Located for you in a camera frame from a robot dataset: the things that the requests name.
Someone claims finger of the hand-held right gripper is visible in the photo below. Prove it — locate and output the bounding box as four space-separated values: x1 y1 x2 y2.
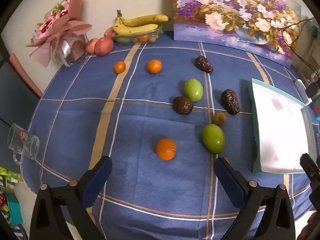
300 153 320 209

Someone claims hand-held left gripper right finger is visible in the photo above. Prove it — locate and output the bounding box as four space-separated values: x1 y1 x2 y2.
213 156 297 240

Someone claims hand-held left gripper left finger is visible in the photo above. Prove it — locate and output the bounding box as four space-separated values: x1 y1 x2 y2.
29 155 113 240

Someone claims white tray with teal rim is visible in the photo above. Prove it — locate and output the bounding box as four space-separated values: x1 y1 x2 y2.
247 78 316 174

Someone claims tangerine with stem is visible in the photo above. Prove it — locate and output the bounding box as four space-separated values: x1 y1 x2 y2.
155 138 177 161

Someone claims round dark brown fruit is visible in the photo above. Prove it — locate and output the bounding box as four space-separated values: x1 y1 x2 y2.
173 96 194 116

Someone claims green mango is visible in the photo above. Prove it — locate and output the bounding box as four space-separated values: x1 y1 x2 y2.
202 124 225 154
184 78 203 102

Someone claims small yellowish brown fruit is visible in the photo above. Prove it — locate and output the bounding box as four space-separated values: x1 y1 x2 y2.
213 112 227 125

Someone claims blue plaid tablecloth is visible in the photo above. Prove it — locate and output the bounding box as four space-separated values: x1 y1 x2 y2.
21 34 315 240

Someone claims black power adapter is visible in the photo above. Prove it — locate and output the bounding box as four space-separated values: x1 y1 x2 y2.
305 82 319 98

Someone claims glass mug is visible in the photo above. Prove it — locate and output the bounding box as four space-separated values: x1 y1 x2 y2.
7 123 40 166

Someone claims white power strip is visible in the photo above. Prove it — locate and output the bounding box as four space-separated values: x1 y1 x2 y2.
294 79 313 105

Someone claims teal box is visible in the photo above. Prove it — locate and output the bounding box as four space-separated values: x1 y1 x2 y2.
4 192 23 225

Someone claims green printed packet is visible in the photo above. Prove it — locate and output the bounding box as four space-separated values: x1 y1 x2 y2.
0 166 22 188

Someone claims small tangerine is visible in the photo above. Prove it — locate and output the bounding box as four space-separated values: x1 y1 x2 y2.
113 61 126 74

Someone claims red apple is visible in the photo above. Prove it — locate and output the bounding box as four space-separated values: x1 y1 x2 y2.
94 37 114 56

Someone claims glass container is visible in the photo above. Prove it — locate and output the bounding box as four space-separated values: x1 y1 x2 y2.
112 24 164 45

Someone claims pink flower bouquet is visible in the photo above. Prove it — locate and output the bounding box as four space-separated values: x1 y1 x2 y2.
26 0 93 68

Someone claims floral painting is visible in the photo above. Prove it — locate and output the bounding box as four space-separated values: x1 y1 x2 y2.
171 0 302 68

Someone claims black cable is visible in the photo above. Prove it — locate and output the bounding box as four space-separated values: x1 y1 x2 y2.
282 17 320 80

